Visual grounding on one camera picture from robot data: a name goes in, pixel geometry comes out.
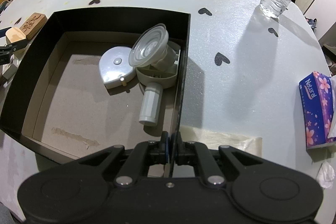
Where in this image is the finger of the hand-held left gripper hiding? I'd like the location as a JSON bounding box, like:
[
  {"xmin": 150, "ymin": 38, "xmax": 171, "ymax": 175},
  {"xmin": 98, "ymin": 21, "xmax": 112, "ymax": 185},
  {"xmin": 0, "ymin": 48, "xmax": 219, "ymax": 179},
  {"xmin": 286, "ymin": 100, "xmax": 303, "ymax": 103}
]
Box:
[{"xmin": 0, "ymin": 40, "xmax": 27, "ymax": 56}]

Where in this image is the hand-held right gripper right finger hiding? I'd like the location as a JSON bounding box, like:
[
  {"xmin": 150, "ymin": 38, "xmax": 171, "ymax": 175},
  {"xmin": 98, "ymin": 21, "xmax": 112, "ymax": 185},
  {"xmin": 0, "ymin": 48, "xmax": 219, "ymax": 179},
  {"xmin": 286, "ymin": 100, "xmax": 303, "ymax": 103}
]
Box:
[{"xmin": 171, "ymin": 131, "xmax": 265, "ymax": 188}]

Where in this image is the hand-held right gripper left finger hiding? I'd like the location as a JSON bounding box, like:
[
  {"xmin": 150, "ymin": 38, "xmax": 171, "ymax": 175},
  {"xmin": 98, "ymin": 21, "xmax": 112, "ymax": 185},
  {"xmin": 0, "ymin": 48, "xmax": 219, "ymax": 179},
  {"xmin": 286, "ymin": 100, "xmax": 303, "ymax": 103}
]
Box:
[{"xmin": 76, "ymin": 131, "xmax": 171, "ymax": 188}]

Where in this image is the white square adapter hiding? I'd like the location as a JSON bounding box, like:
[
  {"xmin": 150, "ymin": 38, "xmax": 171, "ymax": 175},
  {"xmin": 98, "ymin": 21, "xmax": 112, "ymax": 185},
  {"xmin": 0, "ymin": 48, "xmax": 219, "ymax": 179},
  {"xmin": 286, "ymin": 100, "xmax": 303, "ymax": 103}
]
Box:
[{"xmin": 2, "ymin": 55, "xmax": 20, "ymax": 80}]

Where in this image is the plain wooden block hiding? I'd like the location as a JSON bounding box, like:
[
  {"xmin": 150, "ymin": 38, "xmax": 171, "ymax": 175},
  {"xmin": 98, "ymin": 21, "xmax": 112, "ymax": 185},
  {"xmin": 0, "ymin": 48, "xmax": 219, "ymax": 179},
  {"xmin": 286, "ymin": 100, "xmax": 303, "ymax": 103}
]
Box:
[{"xmin": 5, "ymin": 27, "xmax": 27, "ymax": 54}]

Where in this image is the carved wooden block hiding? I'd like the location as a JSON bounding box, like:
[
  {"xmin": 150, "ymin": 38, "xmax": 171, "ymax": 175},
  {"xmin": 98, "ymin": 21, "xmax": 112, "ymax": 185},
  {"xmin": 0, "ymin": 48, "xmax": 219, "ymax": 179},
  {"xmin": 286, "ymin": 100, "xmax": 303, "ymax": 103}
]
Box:
[{"xmin": 19, "ymin": 13, "xmax": 48, "ymax": 40}]

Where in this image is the beige plastic holder with handle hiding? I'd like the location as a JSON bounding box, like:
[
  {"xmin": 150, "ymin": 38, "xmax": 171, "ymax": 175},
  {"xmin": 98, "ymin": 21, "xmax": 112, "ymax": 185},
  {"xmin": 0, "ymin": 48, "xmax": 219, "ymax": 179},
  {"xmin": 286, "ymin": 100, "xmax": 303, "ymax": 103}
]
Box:
[{"xmin": 136, "ymin": 40, "xmax": 181, "ymax": 126}]

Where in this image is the black cardboard box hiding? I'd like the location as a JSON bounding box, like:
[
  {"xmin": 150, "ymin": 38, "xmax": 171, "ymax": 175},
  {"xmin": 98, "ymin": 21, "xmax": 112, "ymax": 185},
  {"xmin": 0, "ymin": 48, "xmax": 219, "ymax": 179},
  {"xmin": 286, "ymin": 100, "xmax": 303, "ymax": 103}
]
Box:
[{"xmin": 0, "ymin": 7, "xmax": 192, "ymax": 178}]

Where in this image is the silver tape measure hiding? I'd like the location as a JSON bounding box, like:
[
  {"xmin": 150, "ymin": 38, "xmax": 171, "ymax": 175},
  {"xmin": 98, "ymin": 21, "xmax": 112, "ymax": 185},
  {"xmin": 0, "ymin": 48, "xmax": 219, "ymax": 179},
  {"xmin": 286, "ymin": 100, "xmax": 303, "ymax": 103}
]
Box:
[{"xmin": 99, "ymin": 46, "xmax": 137, "ymax": 89}]

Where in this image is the clear suction cup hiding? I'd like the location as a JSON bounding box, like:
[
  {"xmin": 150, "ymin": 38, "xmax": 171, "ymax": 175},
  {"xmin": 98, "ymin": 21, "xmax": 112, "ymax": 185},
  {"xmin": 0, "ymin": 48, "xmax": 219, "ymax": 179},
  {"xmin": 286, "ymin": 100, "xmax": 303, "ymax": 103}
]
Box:
[{"xmin": 129, "ymin": 24, "xmax": 177, "ymax": 71}]

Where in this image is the beige masking tape strip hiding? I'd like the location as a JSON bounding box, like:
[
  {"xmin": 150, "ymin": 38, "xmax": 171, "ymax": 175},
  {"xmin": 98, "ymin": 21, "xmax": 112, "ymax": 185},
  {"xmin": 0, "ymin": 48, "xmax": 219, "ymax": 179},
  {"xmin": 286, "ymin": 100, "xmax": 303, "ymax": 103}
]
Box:
[{"xmin": 180, "ymin": 126, "xmax": 263, "ymax": 159}]

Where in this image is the purple floral tissue pack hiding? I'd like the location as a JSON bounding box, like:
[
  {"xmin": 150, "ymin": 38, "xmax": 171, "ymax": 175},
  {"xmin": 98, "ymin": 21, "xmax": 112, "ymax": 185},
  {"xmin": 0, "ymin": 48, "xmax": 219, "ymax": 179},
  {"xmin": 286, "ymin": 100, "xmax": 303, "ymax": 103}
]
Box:
[{"xmin": 299, "ymin": 71, "xmax": 336, "ymax": 149}]

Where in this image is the crumpled white tissue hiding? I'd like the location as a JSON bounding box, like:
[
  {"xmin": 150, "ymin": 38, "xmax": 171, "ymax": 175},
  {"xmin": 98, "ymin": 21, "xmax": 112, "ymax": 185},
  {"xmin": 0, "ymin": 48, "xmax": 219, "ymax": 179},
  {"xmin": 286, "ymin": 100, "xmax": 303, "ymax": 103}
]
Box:
[{"xmin": 316, "ymin": 162, "xmax": 336, "ymax": 190}]

